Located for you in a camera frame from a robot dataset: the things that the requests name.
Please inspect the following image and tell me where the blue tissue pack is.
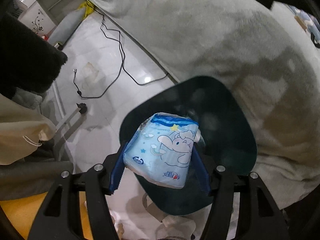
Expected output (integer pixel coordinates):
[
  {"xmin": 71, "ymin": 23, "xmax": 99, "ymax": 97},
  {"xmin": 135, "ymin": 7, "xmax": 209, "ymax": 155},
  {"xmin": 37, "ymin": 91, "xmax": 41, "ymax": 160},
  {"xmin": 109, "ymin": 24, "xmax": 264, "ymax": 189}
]
[{"xmin": 123, "ymin": 113, "xmax": 201, "ymax": 189}]

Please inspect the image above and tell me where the beige hanging garment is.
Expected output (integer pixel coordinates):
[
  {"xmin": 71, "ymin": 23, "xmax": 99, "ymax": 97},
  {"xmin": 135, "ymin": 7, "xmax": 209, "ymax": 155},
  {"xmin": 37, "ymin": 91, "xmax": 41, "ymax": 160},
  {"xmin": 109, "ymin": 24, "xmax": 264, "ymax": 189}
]
[{"xmin": 1, "ymin": 95, "xmax": 56, "ymax": 165}]

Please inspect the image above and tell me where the white dressing table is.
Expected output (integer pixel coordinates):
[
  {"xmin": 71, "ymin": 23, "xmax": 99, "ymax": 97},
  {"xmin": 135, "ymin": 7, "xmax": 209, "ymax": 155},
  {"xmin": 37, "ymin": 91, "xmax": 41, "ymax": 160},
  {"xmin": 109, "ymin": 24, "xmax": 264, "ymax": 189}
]
[{"xmin": 13, "ymin": 0, "xmax": 86, "ymax": 37}]

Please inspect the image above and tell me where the grey floor cushion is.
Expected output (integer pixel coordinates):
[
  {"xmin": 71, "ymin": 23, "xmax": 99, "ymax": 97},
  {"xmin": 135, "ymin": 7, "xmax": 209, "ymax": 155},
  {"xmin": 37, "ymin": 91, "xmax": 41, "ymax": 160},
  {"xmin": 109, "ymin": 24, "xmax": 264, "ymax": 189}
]
[{"xmin": 48, "ymin": 7, "xmax": 86, "ymax": 47}]

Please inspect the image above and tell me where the grey-green sheeted bed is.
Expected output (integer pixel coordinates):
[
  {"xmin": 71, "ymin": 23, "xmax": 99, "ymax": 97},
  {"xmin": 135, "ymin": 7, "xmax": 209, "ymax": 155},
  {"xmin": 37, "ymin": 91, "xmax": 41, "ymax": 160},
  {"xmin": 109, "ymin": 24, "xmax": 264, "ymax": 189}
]
[{"xmin": 90, "ymin": 0, "xmax": 319, "ymax": 208}]

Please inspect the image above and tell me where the yellow bag by bed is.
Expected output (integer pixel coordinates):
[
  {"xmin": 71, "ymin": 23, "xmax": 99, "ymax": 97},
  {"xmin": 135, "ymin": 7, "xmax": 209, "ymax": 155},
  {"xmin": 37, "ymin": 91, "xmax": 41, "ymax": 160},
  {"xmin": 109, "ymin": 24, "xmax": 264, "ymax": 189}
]
[{"xmin": 79, "ymin": 1, "xmax": 95, "ymax": 19}]

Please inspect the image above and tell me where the black hanging garment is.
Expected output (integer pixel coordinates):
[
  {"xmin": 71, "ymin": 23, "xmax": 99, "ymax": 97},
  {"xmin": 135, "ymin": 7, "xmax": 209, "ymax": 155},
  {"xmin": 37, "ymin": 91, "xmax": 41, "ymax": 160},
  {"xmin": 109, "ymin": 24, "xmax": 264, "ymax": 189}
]
[{"xmin": 1, "ymin": 14, "xmax": 68, "ymax": 99}]

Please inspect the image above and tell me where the black trash bin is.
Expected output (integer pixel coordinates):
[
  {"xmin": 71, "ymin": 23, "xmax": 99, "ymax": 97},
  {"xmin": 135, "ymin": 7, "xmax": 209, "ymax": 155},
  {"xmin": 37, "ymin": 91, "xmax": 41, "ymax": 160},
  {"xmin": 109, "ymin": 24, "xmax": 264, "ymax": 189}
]
[{"xmin": 120, "ymin": 76, "xmax": 257, "ymax": 216}]

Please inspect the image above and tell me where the black floor cable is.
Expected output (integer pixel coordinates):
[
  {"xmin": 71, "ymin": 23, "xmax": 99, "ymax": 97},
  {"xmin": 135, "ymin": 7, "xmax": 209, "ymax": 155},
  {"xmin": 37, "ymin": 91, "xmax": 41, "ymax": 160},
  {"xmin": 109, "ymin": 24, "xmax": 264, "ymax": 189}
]
[{"xmin": 68, "ymin": 0, "xmax": 169, "ymax": 99}]

